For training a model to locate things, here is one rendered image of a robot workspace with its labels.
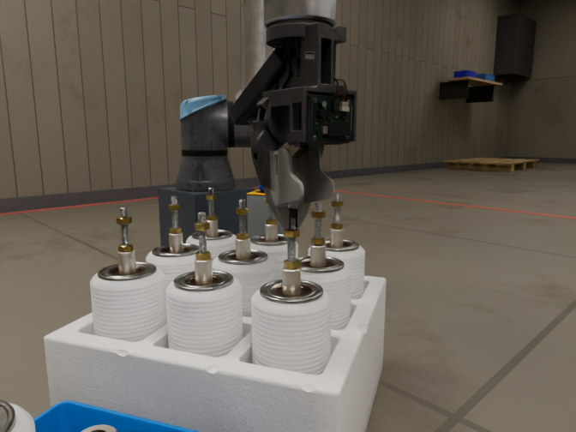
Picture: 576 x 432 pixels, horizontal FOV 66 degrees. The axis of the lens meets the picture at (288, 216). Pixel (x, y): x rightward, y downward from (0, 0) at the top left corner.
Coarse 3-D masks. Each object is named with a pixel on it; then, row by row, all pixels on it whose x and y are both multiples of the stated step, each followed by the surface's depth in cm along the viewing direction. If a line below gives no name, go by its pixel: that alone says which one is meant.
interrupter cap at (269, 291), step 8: (280, 280) 55; (304, 280) 55; (264, 288) 53; (272, 288) 53; (280, 288) 54; (304, 288) 53; (312, 288) 53; (320, 288) 53; (264, 296) 50; (272, 296) 50; (280, 296) 50; (288, 296) 51; (296, 296) 51; (304, 296) 50; (312, 296) 50; (320, 296) 50
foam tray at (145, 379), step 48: (384, 288) 78; (48, 336) 57; (96, 336) 57; (336, 336) 57; (96, 384) 55; (144, 384) 52; (192, 384) 50; (240, 384) 48; (288, 384) 46; (336, 384) 46
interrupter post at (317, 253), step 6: (312, 246) 62; (318, 246) 62; (324, 246) 62; (312, 252) 62; (318, 252) 62; (324, 252) 62; (312, 258) 62; (318, 258) 62; (324, 258) 62; (312, 264) 63; (318, 264) 62; (324, 264) 63
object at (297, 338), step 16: (256, 304) 50; (272, 304) 49; (288, 304) 49; (304, 304) 49; (320, 304) 49; (256, 320) 50; (272, 320) 49; (288, 320) 48; (304, 320) 48; (320, 320) 49; (256, 336) 51; (272, 336) 49; (288, 336) 48; (304, 336) 49; (320, 336) 50; (256, 352) 51; (272, 352) 49; (288, 352) 49; (304, 352) 49; (320, 352) 50; (288, 368) 49; (304, 368) 49; (320, 368) 50
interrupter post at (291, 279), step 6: (282, 270) 52; (288, 270) 51; (294, 270) 51; (300, 270) 52; (282, 276) 52; (288, 276) 51; (294, 276) 51; (300, 276) 52; (282, 282) 52; (288, 282) 51; (294, 282) 51; (300, 282) 52; (282, 288) 52; (288, 288) 51; (294, 288) 51; (300, 288) 52; (288, 294) 51; (294, 294) 51
